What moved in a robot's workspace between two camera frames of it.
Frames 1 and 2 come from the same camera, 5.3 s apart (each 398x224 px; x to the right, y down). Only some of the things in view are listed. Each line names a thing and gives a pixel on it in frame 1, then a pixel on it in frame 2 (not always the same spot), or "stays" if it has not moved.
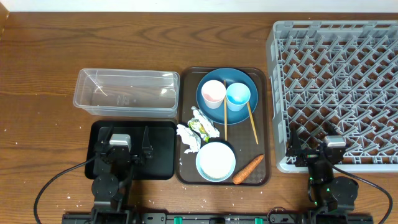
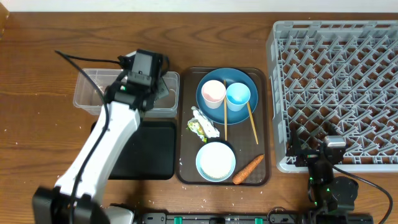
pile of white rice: x=216 y=160 stays
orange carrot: x=245 y=172 stays
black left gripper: x=105 y=143 to x=165 y=89
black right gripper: x=295 y=149 stays
